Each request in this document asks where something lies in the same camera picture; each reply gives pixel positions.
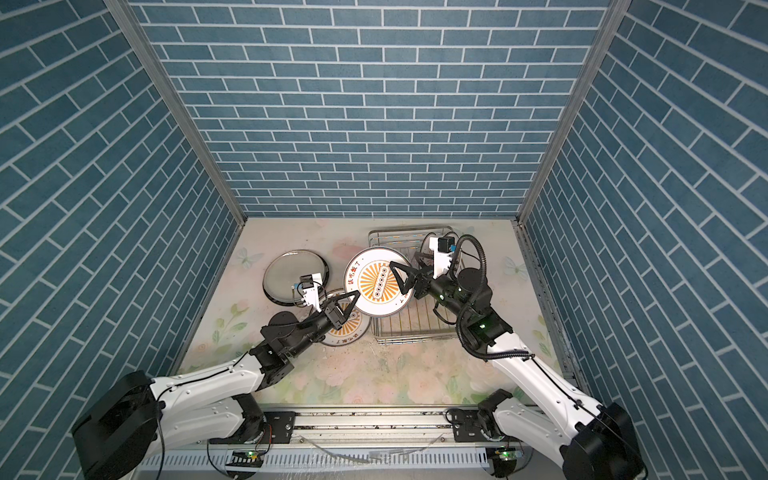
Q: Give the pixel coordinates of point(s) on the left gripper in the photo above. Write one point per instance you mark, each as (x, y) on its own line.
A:
(334, 322)

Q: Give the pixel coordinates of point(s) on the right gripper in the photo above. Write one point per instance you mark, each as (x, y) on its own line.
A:
(416, 281)

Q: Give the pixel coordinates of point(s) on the brown patterned plate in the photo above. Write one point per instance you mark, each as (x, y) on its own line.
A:
(352, 330)

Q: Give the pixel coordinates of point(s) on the orange sunburst plate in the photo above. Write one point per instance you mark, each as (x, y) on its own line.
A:
(370, 274)

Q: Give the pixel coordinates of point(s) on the plain white deep plate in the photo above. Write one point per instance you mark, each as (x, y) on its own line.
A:
(283, 276)

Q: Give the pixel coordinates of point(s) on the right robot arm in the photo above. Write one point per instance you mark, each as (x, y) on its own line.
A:
(587, 439)

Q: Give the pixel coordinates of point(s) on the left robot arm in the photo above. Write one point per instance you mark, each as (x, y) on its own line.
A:
(142, 415)

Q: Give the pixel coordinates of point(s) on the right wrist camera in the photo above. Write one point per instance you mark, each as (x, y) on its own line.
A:
(443, 249)

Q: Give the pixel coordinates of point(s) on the metal wire dish rack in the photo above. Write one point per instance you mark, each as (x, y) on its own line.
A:
(417, 321)

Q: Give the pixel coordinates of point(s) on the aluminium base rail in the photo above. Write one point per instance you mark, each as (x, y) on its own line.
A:
(347, 440)

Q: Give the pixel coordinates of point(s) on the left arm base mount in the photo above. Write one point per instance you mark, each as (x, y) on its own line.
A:
(273, 427)

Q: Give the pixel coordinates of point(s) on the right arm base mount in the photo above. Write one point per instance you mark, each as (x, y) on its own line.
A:
(478, 424)

